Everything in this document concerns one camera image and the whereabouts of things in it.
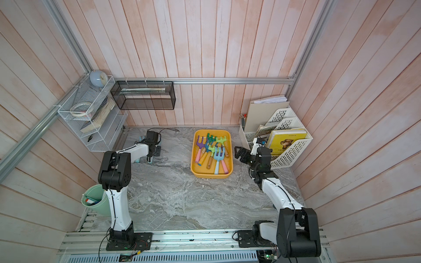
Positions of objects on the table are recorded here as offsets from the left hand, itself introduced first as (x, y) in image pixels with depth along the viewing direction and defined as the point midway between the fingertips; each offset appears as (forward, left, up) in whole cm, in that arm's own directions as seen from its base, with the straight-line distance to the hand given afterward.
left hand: (153, 152), depth 106 cm
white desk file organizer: (+5, -80, +26) cm, 84 cm away
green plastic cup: (-33, +19, +9) cm, 39 cm away
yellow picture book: (-8, -74, +22) cm, 77 cm away
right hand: (-9, -54, +17) cm, 57 cm away
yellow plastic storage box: (-15, -32, +2) cm, 36 cm away
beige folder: (+11, -67, +26) cm, 73 cm away
